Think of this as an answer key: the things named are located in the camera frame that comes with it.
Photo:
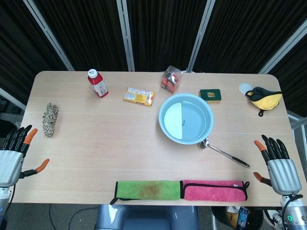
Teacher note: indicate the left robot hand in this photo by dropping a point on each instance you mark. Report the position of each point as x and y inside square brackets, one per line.
[9, 163]

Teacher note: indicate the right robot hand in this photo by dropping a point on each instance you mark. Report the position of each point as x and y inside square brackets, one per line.
[283, 175]

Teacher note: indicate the metal ladle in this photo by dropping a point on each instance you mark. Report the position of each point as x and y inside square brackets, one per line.
[223, 152]

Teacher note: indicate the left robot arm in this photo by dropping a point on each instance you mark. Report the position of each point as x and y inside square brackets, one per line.
[3, 203]

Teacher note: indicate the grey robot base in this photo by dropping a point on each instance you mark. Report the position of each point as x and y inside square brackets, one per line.
[146, 218]

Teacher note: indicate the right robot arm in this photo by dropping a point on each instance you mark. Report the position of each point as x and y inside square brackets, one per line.
[296, 215]

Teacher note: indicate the light blue bowl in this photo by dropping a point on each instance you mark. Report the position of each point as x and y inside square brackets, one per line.
[194, 119]

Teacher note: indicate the blue drink can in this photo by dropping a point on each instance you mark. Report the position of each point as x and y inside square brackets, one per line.
[242, 216]

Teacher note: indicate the pink microfibre towel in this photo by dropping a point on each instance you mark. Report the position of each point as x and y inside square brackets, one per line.
[211, 192]

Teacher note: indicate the yellow black fabric pouch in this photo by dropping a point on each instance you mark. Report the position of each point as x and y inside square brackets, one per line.
[266, 100]

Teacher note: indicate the black waste bin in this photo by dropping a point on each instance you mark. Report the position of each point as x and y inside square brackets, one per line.
[219, 218]

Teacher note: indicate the white round lid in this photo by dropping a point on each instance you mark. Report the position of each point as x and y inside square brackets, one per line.
[244, 87]

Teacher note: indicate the green yellow sponge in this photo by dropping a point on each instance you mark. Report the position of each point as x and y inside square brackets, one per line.
[210, 95]

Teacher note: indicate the red juice bottle white cap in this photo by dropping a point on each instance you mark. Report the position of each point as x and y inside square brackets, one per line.
[98, 85]

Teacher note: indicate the green microfibre towel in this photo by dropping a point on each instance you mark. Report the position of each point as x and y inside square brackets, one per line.
[148, 190]

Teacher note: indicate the yellow biscuit packet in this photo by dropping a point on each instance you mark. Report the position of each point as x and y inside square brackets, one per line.
[139, 96]

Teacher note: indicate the clear box with orange items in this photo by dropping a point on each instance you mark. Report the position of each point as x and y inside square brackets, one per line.
[170, 80]

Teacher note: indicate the grey aluminium partition post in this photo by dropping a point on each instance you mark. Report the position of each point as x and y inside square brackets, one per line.
[296, 118]
[200, 36]
[126, 36]
[48, 36]
[283, 49]
[12, 97]

